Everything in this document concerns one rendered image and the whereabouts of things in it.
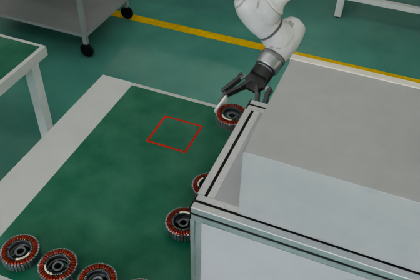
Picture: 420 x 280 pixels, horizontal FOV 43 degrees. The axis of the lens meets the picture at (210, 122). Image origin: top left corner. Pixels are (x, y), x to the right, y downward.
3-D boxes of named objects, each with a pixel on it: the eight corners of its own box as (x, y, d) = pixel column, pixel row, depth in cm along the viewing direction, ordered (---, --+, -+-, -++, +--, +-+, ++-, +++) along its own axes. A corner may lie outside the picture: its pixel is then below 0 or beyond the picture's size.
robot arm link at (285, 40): (274, 64, 194) (251, 40, 188) (297, 31, 197) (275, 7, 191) (292, 66, 185) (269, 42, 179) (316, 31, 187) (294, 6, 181)
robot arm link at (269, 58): (265, 57, 193) (257, 70, 192) (260, 44, 185) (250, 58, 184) (287, 67, 189) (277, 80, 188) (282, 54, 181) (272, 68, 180)
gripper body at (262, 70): (277, 79, 187) (262, 100, 186) (257, 69, 191) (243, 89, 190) (272, 68, 181) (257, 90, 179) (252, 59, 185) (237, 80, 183)
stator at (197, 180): (230, 184, 179) (230, 177, 177) (218, 209, 171) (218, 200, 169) (199, 175, 182) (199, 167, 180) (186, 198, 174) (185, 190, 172)
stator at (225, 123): (229, 105, 190) (229, 97, 187) (254, 120, 184) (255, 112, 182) (208, 122, 183) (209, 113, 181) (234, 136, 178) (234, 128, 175)
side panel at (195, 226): (226, 219, 169) (230, 145, 147) (235, 222, 168) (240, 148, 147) (190, 292, 149) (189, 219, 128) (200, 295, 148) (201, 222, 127)
